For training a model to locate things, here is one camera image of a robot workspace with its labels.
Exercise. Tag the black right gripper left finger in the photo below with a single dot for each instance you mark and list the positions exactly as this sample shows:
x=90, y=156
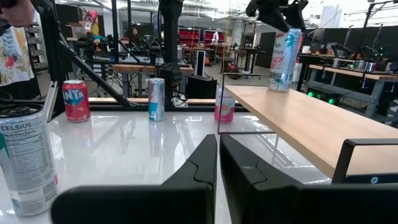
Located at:
x=140, y=202

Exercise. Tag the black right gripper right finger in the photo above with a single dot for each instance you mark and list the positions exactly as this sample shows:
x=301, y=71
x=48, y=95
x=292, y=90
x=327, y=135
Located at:
x=295, y=205

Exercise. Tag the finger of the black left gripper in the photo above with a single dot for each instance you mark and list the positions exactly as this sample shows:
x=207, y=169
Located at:
x=273, y=20
x=298, y=18

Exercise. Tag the white Celsius can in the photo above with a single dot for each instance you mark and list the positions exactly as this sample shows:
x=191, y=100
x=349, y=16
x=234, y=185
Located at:
x=284, y=59
x=25, y=161

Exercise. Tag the pink soda can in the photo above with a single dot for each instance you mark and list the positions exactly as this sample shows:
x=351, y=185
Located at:
x=224, y=109

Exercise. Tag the silver blue Red Bull can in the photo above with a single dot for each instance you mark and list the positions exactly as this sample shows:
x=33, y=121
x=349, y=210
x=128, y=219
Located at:
x=156, y=99

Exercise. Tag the red Fanta can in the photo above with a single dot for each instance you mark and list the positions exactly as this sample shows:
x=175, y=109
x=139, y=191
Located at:
x=76, y=101

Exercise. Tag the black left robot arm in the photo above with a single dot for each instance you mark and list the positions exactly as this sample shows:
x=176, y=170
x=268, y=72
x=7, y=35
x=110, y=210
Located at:
x=171, y=46

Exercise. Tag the black desk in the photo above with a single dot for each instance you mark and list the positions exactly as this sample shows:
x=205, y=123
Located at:
x=248, y=53

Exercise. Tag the black partition panel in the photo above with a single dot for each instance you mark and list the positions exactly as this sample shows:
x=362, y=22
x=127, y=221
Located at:
x=342, y=37

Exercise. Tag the black device with green lights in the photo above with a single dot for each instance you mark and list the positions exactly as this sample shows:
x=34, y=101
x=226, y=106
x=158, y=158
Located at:
x=323, y=95

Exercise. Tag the red storage bins rack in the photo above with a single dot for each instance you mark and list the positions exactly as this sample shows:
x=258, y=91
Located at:
x=192, y=37

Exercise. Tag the white tower device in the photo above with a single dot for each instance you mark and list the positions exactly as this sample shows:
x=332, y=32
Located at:
x=200, y=62

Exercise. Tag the black box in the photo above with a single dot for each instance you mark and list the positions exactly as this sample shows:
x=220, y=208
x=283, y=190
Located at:
x=202, y=87

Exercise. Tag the person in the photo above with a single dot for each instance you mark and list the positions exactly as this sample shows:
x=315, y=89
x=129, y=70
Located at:
x=14, y=56
x=135, y=35

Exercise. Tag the person's hand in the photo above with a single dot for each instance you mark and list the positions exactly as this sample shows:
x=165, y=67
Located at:
x=17, y=12

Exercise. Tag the wooden shelf with black frame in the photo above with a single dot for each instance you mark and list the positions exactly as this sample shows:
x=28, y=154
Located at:
x=311, y=124

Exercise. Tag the silver metal bracket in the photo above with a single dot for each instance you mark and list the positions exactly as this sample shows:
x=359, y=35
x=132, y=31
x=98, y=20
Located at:
x=50, y=99

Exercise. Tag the black table frame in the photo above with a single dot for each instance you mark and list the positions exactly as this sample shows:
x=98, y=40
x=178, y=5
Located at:
x=53, y=62

